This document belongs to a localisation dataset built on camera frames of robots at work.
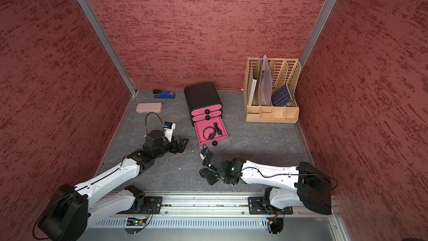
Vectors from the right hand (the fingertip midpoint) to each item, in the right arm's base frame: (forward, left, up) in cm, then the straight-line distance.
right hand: (208, 177), depth 78 cm
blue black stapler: (+57, +30, -1) cm, 64 cm away
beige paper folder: (+48, -25, +24) cm, 59 cm away
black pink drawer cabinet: (+32, +1, +10) cm, 33 cm away
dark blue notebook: (+46, -46, +5) cm, 65 cm away
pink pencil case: (+46, +43, -2) cm, 63 cm away
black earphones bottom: (+3, +3, -2) cm, 5 cm away
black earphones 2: (+28, -4, -3) cm, 29 cm away
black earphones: (+25, -1, -5) cm, 26 cm away
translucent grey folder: (+56, -37, +7) cm, 67 cm away
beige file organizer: (+60, -48, +15) cm, 78 cm away
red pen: (+64, -22, -5) cm, 68 cm away
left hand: (+17, +15, +4) cm, 23 cm away
